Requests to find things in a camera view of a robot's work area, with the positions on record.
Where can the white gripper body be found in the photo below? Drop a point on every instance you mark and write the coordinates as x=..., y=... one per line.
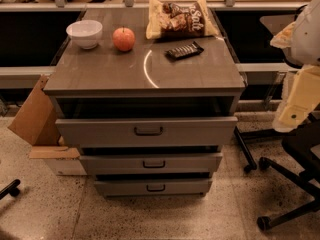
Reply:
x=306, y=42

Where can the grey top drawer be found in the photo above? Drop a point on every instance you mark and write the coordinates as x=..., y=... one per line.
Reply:
x=99, y=133

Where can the grey drawer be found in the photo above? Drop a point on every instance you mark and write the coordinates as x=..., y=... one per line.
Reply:
x=153, y=187
x=99, y=133
x=151, y=164

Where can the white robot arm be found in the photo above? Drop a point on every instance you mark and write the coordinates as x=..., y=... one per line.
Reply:
x=302, y=38

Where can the grey drawer cabinet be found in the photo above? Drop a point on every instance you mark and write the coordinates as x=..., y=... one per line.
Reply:
x=106, y=83

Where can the grey bottom drawer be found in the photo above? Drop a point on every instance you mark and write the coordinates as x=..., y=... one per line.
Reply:
x=153, y=187

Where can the grey middle drawer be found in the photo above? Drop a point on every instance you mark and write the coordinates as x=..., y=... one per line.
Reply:
x=151, y=164

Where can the black candy bar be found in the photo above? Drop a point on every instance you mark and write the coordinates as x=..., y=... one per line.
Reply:
x=184, y=51

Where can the chips bag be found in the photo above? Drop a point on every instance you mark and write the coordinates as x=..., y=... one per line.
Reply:
x=167, y=19

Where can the red apple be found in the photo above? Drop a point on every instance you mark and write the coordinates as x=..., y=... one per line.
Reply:
x=123, y=39

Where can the white bowl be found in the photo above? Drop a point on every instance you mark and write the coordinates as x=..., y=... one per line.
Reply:
x=85, y=33

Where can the brown cardboard box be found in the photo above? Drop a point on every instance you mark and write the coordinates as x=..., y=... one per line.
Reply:
x=35, y=124

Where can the black chair leg left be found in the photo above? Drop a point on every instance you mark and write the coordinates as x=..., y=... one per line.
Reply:
x=11, y=189

